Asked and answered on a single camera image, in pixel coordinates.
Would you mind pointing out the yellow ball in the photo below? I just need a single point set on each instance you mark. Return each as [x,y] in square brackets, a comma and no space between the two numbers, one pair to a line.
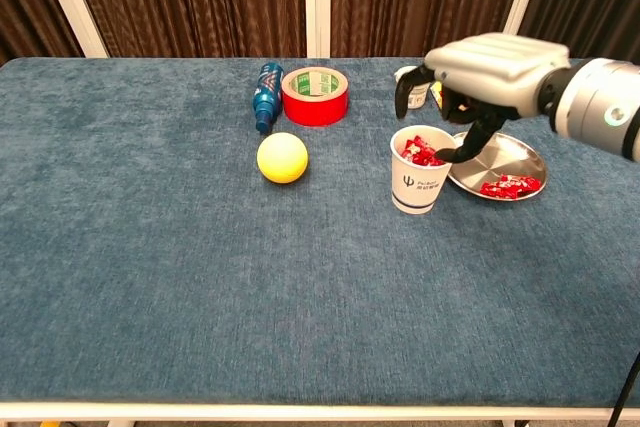
[282,157]

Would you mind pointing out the blue table cloth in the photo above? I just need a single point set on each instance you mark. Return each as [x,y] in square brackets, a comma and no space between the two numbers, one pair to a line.
[150,247]

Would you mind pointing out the yellow biscuit box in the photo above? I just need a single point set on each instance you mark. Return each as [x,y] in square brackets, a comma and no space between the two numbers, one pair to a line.
[436,94]

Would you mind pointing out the red candy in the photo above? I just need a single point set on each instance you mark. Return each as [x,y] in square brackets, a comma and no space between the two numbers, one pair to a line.
[430,158]
[414,147]
[492,189]
[520,182]

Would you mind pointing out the yellow bar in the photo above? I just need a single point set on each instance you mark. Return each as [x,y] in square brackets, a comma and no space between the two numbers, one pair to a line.
[50,423]

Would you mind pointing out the round steel plate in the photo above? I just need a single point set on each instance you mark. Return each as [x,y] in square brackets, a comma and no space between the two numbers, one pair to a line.
[500,157]

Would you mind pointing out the blue patterned bottle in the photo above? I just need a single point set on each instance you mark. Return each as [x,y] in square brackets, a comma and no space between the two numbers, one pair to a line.
[267,92]

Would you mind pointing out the white paper cup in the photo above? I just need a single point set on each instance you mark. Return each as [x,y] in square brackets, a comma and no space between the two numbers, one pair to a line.
[420,187]

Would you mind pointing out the red tape roll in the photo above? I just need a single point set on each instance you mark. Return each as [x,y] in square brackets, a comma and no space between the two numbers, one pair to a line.
[315,107]

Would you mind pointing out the white table frame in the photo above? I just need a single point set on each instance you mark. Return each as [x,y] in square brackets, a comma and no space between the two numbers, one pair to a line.
[320,412]

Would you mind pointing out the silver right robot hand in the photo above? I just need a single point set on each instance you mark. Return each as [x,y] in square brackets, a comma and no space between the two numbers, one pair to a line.
[495,67]

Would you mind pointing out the small white jar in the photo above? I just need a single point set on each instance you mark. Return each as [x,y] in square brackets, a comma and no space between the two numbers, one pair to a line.
[417,97]

